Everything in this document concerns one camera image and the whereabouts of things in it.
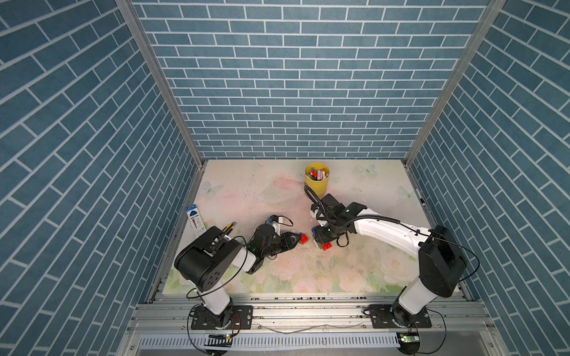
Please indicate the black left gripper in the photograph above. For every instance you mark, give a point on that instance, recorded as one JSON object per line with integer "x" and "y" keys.
{"x": 286, "y": 239}

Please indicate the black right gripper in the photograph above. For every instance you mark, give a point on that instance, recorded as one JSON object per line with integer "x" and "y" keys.
{"x": 320, "y": 238}

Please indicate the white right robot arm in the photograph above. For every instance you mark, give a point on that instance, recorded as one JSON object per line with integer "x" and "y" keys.
{"x": 441, "y": 260}

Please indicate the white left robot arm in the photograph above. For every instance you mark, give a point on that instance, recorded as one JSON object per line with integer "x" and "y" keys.
{"x": 204, "y": 262}

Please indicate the markers in cup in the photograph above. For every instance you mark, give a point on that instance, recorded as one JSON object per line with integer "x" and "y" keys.
{"x": 317, "y": 174}

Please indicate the yellow cup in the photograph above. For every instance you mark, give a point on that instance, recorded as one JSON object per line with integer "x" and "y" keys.
{"x": 319, "y": 187}

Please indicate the yellow black utility knife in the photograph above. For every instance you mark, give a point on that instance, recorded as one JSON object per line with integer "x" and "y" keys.
{"x": 229, "y": 228}

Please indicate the white blue pen box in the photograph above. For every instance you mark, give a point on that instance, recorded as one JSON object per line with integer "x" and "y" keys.
{"x": 195, "y": 220}

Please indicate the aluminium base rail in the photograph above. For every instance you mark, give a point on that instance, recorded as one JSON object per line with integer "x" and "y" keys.
{"x": 297, "y": 325}

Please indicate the aluminium corner post right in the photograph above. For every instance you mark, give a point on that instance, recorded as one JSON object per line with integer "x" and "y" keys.
{"x": 487, "y": 19}

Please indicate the aluminium corner post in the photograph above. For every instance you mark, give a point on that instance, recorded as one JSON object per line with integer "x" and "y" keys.
{"x": 487, "y": 19}
{"x": 134, "y": 24}

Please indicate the aluminium corner post left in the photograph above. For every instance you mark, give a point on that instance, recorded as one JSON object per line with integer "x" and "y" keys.
{"x": 134, "y": 24}

